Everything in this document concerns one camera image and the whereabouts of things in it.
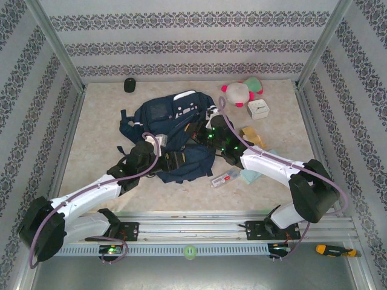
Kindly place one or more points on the navy blue backpack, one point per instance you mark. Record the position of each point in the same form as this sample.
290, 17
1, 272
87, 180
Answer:
157, 111

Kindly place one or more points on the teal cloth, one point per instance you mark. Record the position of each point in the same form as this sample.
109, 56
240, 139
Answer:
249, 175

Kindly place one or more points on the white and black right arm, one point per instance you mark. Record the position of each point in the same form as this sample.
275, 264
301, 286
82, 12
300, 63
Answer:
272, 164

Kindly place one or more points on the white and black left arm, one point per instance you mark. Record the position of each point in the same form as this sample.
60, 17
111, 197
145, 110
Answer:
90, 193

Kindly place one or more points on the tan cardboard object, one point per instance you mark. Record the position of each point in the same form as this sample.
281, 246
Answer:
251, 133

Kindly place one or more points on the clear package with red label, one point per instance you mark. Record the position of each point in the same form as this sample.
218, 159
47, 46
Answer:
223, 179

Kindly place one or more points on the white pink green plush toy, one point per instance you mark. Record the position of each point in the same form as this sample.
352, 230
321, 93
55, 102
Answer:
237, 93

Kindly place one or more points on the small white box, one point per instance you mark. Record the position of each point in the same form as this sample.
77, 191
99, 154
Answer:
258, 110

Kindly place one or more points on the pale paper sheet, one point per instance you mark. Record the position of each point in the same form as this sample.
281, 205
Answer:
273, 152

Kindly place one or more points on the small black speaker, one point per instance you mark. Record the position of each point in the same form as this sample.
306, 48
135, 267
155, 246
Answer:
130, 85

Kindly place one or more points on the green tape roll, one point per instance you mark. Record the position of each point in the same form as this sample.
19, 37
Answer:
185, 252

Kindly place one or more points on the left controller board green light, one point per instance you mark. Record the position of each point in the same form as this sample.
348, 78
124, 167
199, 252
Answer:
112, 250

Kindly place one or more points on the right controller board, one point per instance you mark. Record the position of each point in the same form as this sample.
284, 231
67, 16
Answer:
279, 249

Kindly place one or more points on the yellow black utility knife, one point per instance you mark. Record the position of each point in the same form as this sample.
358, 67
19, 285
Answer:
332, 250

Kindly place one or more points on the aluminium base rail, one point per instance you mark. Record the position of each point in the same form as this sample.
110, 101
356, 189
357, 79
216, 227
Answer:
193, 225

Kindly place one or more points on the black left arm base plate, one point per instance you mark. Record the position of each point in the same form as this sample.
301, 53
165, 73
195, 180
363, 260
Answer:
130, 231

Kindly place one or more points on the aluminium side rail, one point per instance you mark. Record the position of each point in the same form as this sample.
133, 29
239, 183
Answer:
70, 136
313, 130

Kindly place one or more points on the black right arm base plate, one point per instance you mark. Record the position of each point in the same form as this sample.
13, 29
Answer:
254, 231

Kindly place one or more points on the aluminium frame post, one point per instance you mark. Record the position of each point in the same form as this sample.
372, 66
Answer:
324, 45
57, 45

